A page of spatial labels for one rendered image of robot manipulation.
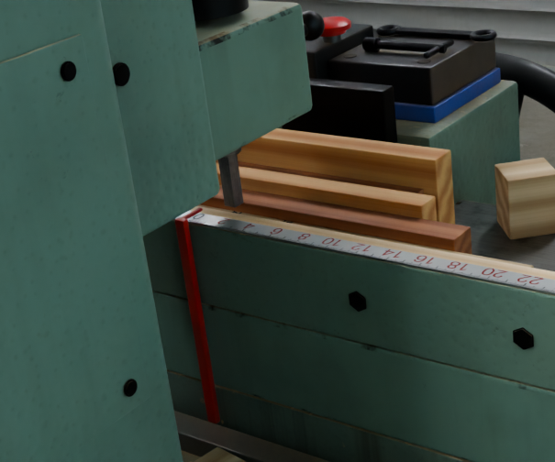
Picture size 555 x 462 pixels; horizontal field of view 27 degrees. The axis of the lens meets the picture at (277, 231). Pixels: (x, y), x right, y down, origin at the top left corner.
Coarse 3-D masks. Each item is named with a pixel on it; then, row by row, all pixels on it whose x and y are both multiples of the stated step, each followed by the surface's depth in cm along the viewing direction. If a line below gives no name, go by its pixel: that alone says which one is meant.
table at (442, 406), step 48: (480, 240) 76; (528, 240) 75; (192, 336) 74; (240, 336) 71; (288, 336) 68; (336, 336) 66; (240, 384) 73; (288, 384) 70; (336, 384) 68; (384, 384) 65; (432, 384) 63; (480, 384) 61; (528, 384) 59; (384, 432) 67; (432, 432) 64; (480, 432) 62; (528, 432) 60
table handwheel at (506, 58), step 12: (504, 60) 95; (516, 60) 95; (528, 60) 95; (504, 72) 95; (516, 72) 95; (528, 72) 94; (540, 72) 94; (552, 72) 94; (528, 84) 94; (540, 84) 94; (552, 84) 93; (528, 96) 95; (540, 96) 94; (552, 96) 93; (552, 108) 94
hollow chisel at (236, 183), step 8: (224, 160) 72; (232, 160) 72; (224, 168) 72; (232, 168) 72; (224, 176) 72; (232, 176) 72; (224, 184) 73; (232, 184) 72; (240, 184) 73; (224, 192) 73; (232, 192) 72; (240, 192) 73; (224, 200) 73; (232, 200) 73; (240, 200) 73
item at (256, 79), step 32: (224, 32) 65; (256, 32) 67; (288, 32) 69; (224, 64) 65; (256, 64) 67; (288, 64) 70; (224, 96) 66; (256, 96) 68; (288, 96) 70; (224, 128) 66; (256, 128) 68
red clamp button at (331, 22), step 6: (324, 18) 85; (330, 18) 84; (336, 18) 84; (342, 18) 84; (330, 24) 83; (336, 24) 83; (342, 24) 83; (348, 24) 84; (324, 30) 83; (330, 30) 83; (336, 30) 83; (342, 30) 83; (324, 36) 84; (330, 36) 84
